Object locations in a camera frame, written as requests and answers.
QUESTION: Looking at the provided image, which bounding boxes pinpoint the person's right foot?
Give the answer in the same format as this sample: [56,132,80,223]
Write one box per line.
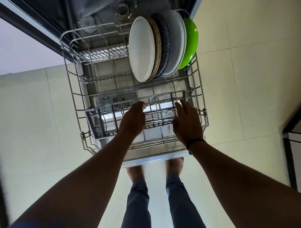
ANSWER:
[166,157,184,177]

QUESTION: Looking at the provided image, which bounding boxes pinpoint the pink base cabinet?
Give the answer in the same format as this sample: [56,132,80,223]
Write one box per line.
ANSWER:
[0,18,72,75]

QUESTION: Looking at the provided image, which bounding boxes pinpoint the brown woven plate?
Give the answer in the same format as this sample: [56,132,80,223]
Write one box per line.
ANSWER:
[147,18,162,81]

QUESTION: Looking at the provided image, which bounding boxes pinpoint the person's blue trousers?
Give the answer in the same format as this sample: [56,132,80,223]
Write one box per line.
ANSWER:
[121,173,207,228]

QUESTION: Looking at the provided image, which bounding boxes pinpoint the grey white plate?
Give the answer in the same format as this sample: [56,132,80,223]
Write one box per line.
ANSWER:
[161,10,187,77]

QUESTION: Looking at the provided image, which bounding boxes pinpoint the dark speckled plate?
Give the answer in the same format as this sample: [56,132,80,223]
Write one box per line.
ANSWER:
[151,13,172,79]

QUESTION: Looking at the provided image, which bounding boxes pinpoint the grey detergent dispenser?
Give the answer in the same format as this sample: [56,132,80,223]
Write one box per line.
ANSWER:
[92,92,137,111]

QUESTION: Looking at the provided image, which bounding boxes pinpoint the grey cutlery basket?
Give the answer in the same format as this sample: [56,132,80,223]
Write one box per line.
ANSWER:
[85,91,187,140]

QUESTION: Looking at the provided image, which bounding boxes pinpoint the black wristband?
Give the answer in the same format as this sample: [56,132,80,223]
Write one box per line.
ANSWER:
[186,138,207,155]

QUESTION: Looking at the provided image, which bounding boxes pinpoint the person's left forearm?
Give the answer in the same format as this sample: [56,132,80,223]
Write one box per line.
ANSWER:
[9,132,137,228]

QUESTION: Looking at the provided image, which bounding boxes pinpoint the person's left foot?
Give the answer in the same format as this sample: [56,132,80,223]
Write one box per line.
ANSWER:
[126,165,145,184]

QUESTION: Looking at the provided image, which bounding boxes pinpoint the person's foot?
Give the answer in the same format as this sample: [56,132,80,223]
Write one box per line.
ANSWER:
[166,157,184,177]
[126,165,145,184]

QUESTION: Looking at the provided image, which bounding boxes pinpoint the green plate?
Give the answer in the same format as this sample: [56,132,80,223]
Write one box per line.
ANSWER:
[177,17,199,70]

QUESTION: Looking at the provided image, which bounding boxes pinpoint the person's left hand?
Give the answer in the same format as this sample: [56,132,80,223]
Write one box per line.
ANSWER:
[117,101,149,139]

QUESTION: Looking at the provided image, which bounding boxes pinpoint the person's right forearm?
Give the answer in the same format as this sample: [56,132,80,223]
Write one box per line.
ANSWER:
[188,140,301,228]

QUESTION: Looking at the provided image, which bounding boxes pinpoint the silver dishwasher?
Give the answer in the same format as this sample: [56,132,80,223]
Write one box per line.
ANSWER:
[59,0,210,168]

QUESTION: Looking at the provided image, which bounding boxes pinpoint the person's right hand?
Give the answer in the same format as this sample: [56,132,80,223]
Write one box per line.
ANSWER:
[172,99,204,147]

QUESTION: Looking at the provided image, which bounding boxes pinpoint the wire dish rack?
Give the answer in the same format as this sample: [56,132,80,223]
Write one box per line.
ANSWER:
[60,9,210,155]

